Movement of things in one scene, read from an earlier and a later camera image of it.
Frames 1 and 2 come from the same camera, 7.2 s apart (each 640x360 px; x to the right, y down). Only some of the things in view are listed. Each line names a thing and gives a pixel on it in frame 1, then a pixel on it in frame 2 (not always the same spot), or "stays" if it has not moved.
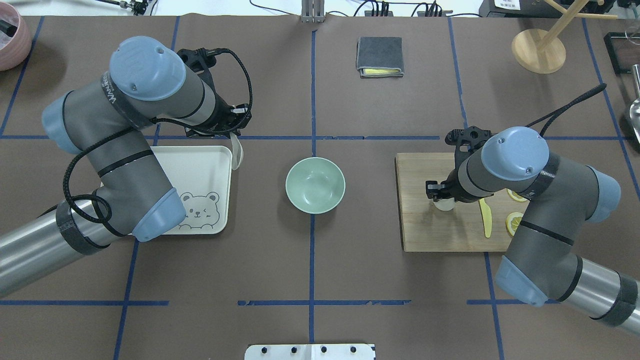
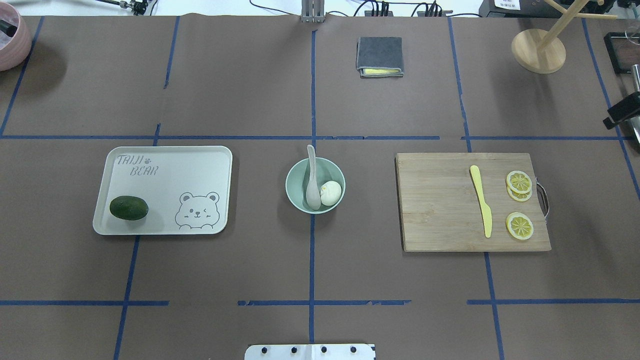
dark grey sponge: (379, 57) stays
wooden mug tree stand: (540, 52) stays
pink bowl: (13, 54) stays
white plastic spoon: (237, 151) -> (313, 194)
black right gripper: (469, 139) -> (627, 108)
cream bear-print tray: (201, 176) stays
